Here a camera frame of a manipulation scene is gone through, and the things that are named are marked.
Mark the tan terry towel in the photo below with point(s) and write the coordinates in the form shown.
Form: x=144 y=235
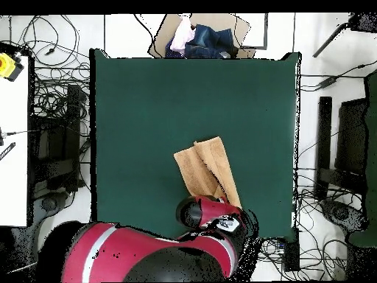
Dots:
x=206 y=171

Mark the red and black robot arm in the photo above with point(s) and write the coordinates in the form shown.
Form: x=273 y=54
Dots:
x=132 y=253

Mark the dark green table cloth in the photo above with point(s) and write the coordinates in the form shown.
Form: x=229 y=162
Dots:
x=147 y=118

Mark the blue jeans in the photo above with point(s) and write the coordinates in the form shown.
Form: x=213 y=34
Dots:
x=212 y=41

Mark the pale pink garment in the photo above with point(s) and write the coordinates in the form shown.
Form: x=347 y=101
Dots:
x=182 y=35

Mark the cardboard box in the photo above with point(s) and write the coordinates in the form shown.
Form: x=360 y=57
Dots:
x=165 y=35

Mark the white desk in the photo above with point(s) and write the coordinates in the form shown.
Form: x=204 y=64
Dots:
x=13 y=177

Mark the black label strip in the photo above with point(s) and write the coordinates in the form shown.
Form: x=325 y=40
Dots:
x=7 y=151

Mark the green cloth covered stand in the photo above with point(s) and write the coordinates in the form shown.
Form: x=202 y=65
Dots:
x=371 y=147

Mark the yellow emergency stop button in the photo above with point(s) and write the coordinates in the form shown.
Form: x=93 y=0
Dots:
x=7 y=66

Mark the black tripod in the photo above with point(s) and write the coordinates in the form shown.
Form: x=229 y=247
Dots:
x=365 y=22

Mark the black metal frame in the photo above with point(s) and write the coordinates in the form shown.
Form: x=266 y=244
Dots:
x=324 y=132
x=73 y=118

